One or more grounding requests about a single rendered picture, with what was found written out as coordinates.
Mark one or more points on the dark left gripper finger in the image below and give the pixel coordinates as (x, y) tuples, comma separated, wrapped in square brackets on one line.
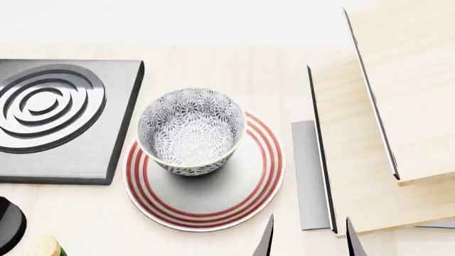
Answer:
[(266, 242)]

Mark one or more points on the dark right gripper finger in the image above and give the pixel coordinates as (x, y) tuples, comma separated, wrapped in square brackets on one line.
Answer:
[(355, 244)]

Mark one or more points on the black white floral patterned bowl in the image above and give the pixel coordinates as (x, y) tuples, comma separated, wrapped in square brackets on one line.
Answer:
[(193, 133)]

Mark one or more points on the white plate with red rings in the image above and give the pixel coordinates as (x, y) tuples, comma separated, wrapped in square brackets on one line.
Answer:
[(213, 197)]

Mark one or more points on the light wooden cabinet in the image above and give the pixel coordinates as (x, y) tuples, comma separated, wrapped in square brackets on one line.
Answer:
[(409, 93)]

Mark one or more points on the dark green bottle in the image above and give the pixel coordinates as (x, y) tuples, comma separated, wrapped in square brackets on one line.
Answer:
[(63, 252)]

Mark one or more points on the beige cork-like round object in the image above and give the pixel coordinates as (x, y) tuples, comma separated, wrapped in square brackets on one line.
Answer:
[(44, 246)]

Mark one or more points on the grey flat stove with burner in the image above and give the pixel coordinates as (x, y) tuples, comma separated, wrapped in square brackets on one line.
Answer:
[(57, 112)]

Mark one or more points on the black round object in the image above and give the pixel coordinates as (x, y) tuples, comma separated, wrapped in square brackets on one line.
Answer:
[(12, 221)]

